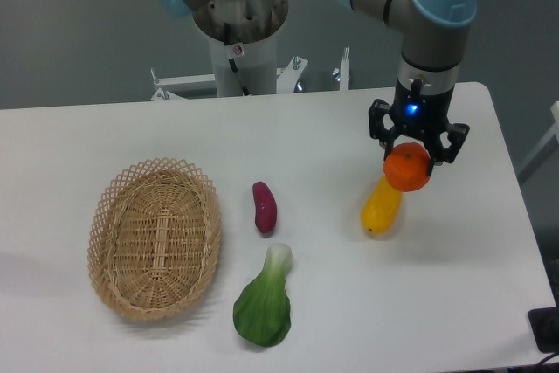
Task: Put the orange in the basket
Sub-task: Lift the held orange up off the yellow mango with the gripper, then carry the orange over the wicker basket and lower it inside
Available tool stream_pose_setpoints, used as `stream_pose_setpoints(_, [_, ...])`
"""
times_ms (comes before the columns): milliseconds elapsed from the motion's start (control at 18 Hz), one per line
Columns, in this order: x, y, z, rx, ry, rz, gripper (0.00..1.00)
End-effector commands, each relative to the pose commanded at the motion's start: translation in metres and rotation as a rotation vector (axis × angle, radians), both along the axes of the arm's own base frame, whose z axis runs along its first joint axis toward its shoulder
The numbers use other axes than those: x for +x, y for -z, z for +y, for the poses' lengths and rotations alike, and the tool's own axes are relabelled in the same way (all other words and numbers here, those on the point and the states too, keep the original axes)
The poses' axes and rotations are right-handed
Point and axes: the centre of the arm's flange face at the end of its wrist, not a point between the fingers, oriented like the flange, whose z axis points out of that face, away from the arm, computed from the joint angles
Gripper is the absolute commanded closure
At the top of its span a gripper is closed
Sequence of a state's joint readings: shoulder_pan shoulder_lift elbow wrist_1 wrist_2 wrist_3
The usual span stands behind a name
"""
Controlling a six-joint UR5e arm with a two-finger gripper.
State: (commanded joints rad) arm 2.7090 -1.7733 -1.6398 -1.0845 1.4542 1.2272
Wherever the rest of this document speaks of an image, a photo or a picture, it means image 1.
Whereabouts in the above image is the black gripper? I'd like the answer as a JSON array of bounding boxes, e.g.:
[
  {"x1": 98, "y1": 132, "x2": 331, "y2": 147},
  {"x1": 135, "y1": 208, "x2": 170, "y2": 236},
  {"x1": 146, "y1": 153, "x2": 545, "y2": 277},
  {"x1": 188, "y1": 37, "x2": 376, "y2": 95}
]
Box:
[{"x1": 368, "y1": 80, "x2": 470, "y2": 176}]

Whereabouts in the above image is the orange toy fruit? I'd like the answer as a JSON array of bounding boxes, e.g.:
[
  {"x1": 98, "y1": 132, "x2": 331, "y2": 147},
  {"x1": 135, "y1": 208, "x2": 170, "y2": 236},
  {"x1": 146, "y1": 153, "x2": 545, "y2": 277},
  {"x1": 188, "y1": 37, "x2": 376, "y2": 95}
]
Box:
[{"x1": 383, "y1": 142, "x2": 431, "y2": 192}]

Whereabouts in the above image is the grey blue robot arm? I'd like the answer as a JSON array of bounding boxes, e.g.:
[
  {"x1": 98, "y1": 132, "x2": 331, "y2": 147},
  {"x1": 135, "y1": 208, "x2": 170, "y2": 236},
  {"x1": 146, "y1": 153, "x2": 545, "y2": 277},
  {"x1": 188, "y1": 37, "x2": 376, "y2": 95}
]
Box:
[{"x1": 158, "y1": 0, "x2": 478, "y2": 167}]

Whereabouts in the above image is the woven wicker basket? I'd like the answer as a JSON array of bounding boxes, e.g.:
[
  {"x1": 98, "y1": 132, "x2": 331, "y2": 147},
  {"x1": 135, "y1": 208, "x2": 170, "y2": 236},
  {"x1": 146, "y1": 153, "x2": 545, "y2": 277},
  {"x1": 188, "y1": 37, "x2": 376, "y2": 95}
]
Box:
[{"x1": 87, "y1": 158, "x2": 221, "y2": 321}]

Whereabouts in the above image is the yellow toy mango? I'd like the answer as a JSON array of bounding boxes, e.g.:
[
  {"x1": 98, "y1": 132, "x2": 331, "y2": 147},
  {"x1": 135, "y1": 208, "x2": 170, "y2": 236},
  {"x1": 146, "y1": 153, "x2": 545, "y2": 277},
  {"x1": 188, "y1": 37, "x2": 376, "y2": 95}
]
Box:
[{"x1": 360, "y1": 176, "x2": 403, "y2": 234}]

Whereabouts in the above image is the purple toy sweet potato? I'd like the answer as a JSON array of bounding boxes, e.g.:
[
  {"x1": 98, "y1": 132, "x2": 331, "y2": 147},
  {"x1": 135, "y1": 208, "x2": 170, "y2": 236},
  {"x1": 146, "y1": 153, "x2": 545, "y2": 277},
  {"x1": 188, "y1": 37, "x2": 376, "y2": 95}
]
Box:
[{"x1": 252, "y1": 181, "x2": 278, "y2": 237}]

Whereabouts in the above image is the black device at edge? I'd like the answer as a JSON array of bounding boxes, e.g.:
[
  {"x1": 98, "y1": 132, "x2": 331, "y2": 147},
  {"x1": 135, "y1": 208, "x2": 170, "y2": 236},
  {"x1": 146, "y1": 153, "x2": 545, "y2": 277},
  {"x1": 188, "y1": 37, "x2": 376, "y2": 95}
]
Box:
[{"x1": 528, "y1": 307, "x2": 558, "y2": 353}]

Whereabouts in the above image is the green toy bok choy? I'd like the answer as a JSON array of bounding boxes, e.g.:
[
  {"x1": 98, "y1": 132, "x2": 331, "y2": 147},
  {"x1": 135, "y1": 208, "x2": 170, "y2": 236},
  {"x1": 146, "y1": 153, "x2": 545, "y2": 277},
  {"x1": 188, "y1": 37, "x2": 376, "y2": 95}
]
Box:
[{"x1": 232, "y1": 243, "x2": 293, "y2": 348}]

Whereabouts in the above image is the white metal base frame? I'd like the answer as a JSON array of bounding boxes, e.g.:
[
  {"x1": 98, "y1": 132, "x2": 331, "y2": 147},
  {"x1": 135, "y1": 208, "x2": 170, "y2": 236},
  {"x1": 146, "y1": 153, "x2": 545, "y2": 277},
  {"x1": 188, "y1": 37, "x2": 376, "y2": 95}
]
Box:
[{"x1": 149, "y1": 46, "x2": 354, "y2": 102}]

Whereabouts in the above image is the white frame at right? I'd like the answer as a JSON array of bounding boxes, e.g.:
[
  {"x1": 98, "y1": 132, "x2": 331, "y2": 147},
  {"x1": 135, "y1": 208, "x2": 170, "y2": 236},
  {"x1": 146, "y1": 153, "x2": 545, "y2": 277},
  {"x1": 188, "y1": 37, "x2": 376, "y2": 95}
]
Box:
[{"x1": 516, "y1": 101, "x2": 558, "y2": 185}]

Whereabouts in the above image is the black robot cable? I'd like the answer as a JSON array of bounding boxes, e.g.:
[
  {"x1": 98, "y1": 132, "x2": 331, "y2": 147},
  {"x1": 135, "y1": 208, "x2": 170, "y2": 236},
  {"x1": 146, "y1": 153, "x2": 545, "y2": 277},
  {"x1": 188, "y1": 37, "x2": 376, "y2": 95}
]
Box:
[{"x1": 223, "y1": 22, "x2": 252, "y2": 97}]

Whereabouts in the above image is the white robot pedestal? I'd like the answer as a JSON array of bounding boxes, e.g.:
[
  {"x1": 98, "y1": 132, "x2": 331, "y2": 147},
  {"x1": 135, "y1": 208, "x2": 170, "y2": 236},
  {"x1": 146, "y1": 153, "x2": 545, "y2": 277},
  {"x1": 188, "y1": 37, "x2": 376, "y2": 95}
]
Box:
[{"x1": 193, "y1": 0, "x2": 288, "y2": 73}]

